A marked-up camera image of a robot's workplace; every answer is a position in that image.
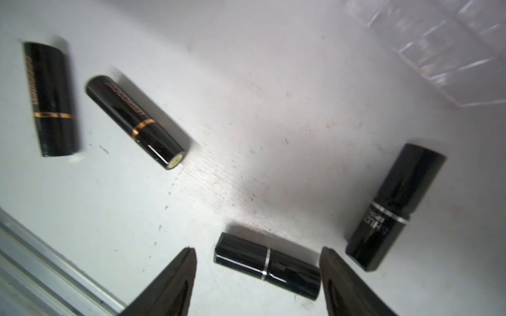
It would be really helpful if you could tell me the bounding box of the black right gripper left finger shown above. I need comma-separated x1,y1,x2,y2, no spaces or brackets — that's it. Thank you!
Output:
121,248,197,315

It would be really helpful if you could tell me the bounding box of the black lipstick silver band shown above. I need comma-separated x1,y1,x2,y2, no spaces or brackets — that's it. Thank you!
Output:
213,233,321,300
345,144,447,272

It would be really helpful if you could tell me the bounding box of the black lipstick upright silver band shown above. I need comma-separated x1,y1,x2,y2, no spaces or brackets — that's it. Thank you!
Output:
345,144,447,272

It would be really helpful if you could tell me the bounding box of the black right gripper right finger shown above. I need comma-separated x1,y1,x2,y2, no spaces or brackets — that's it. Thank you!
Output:
320,247,396,316

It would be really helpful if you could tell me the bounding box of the aluminium front rail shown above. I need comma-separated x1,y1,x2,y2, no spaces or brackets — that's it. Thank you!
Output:
1,211,126,315

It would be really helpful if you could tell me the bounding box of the clear acrylic lipstick organizer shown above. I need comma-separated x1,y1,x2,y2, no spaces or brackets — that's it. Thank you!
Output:
342,0,505,107

